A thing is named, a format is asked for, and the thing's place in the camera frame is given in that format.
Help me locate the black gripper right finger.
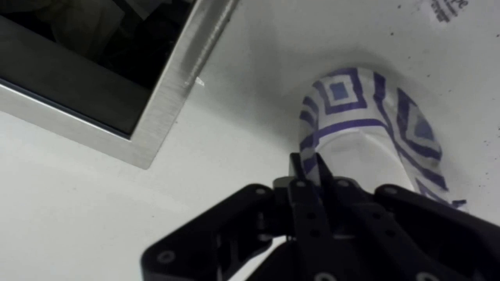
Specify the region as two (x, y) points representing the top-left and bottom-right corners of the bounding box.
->
(311, 155), (500, 281)

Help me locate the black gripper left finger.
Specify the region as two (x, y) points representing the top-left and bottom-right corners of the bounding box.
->
(140, 152), (335, 281)

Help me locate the small steel framed trash opening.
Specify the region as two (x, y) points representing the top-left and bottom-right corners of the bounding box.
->
(0, 0), (241, 170)

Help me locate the small printed paper scrap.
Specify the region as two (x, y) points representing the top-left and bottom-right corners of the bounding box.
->
(429, 0), (472, 24)

